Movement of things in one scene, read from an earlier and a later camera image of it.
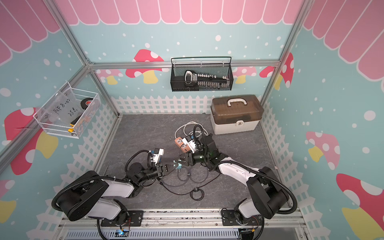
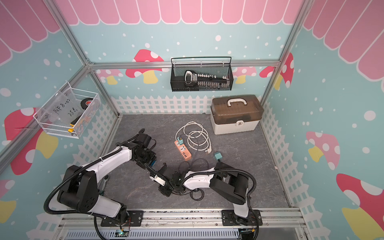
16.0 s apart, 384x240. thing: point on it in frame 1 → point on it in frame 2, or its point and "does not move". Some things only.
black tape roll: [85, 102] does not move
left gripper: [161, 169] → [152, 157]
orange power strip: [183, 146] does not move
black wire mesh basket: [204, 73] does not move
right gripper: [190, 159] → [160, 188]
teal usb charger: [179, 167] → [180, 140]
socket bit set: [205, 81] does not move
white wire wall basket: [69, 113] does not move
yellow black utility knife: [73, 123] does not move
